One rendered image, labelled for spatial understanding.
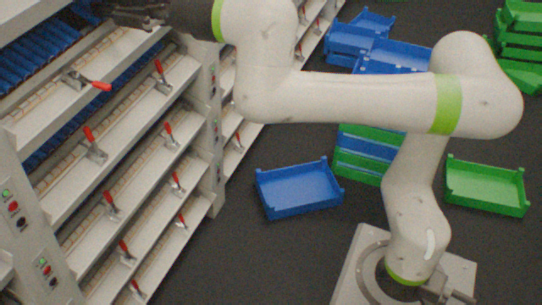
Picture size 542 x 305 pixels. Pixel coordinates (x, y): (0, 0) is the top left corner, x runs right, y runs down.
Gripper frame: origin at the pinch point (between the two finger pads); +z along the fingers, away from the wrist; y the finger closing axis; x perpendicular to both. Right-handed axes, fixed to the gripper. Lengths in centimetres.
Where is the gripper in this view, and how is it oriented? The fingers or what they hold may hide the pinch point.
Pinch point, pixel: (111, 5)
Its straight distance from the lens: 107.2
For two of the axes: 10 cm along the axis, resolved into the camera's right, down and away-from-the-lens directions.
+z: -9.1, -1.9, 3.7
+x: 1.1, 7.5, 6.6
